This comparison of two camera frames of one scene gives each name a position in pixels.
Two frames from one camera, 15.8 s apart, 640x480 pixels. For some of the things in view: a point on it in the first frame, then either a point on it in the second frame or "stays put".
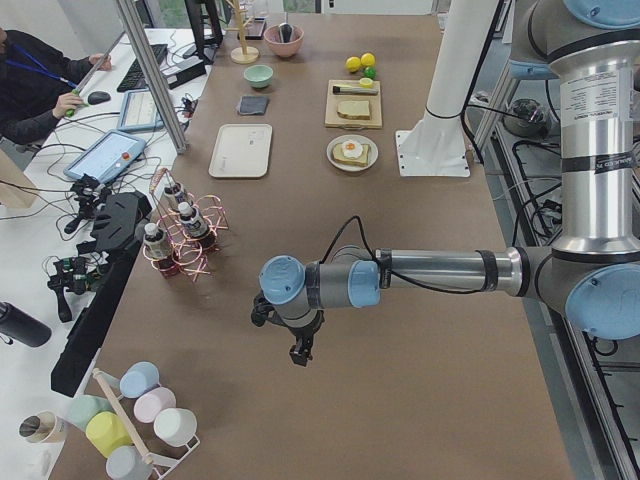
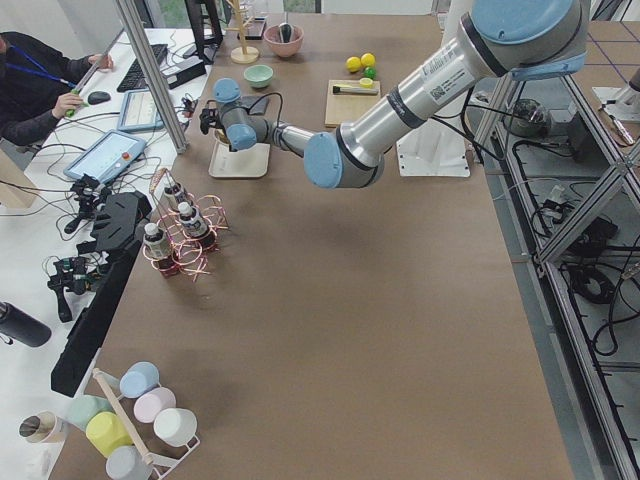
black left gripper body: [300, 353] to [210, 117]
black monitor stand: [200, 43] stays put
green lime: [369, 72] stays put
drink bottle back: [170, 199] stays put
